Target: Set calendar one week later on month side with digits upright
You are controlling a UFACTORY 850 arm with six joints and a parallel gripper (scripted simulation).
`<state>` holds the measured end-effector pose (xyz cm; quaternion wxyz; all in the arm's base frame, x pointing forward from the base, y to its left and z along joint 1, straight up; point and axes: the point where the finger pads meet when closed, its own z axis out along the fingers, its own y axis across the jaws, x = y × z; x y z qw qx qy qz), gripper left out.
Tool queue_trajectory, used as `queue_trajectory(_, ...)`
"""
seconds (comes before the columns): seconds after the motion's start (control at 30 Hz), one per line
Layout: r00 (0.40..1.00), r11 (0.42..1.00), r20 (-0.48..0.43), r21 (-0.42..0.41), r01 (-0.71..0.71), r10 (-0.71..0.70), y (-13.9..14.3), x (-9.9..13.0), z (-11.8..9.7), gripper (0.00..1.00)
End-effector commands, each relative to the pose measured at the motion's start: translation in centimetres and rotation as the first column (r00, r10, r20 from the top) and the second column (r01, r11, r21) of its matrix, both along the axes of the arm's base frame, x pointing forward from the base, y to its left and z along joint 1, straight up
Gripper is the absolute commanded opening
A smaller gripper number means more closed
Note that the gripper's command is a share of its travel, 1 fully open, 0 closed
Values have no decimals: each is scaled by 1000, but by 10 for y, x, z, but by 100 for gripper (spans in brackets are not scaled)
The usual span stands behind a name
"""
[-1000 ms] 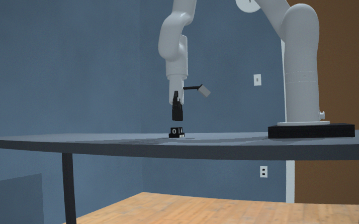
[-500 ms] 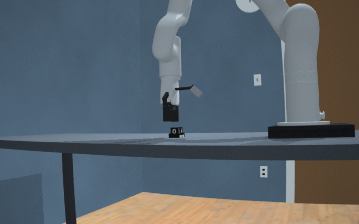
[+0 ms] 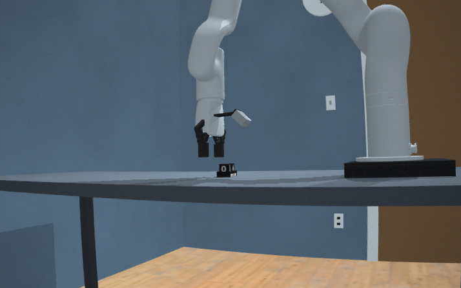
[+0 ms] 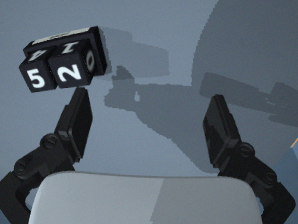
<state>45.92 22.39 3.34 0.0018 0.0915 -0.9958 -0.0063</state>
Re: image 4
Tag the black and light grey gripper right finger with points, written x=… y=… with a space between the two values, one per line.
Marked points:
x=236 y=159

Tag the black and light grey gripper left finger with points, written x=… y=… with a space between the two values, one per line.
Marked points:
x=57 y=152

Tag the black number cube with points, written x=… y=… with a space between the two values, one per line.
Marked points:
x=36 y=70
x=73 y=64

